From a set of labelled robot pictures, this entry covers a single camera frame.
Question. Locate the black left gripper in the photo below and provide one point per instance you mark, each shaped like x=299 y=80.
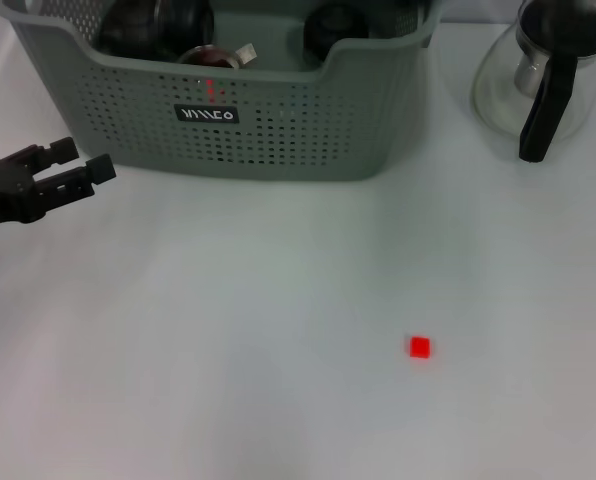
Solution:
x=3 y=192

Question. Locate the orange-red brick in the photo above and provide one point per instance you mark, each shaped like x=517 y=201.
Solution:
x=205 y=57

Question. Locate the glass teacup black base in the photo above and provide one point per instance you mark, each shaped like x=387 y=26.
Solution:
x=230 y=60
x=335 y=30
x=128 y=30
x=188 y=25

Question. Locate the red square brick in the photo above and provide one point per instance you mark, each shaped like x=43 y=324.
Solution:
x=420 y=346

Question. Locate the grey perforated storage bin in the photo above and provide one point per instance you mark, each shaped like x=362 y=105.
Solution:
x=128 y=125

